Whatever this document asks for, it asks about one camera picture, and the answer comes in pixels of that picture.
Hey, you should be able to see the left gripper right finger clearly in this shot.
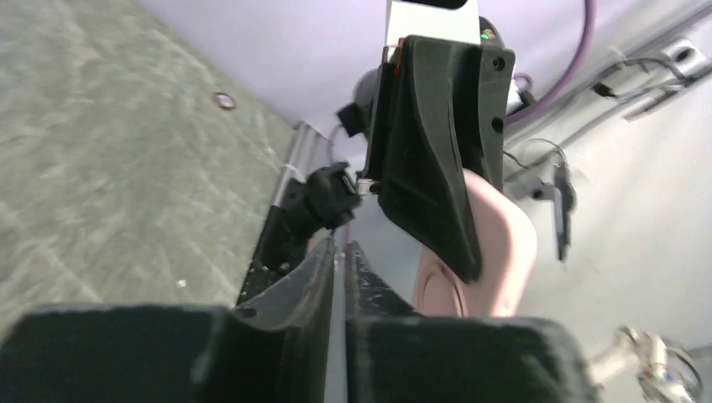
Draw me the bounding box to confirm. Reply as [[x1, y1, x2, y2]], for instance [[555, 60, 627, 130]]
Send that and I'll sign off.
[[344, 243, 598, 403]]

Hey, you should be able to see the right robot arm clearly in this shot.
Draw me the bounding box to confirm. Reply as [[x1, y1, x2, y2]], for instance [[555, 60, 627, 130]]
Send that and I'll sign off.
[[280, 34, 516, 283]]

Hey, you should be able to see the hanging black remote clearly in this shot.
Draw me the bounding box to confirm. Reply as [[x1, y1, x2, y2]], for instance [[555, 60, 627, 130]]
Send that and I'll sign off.
[[552, 162, 576, 262]]

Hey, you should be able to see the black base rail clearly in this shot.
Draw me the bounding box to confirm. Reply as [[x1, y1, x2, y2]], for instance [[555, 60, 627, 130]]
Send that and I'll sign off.
[[237, 205, 314, 304]]

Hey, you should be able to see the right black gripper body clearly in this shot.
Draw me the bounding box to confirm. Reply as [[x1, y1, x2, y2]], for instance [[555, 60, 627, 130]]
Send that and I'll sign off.
[[456, 45, 515, 191]]

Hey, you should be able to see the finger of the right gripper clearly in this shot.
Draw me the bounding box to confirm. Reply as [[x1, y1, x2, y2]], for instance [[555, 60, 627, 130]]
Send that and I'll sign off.
[[364, 35, 482, 283]]

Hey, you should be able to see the phone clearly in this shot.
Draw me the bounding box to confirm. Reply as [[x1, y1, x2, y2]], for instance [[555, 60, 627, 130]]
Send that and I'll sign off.
[[411, 170, 537, 317]]

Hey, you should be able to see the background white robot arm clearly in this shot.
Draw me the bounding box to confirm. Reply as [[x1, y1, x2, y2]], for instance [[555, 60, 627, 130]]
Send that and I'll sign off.
[[344, 243, 704, 402]]

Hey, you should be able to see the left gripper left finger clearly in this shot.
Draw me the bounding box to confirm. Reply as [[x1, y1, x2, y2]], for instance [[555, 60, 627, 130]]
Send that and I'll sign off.
[[1, 238, 335, 402]]

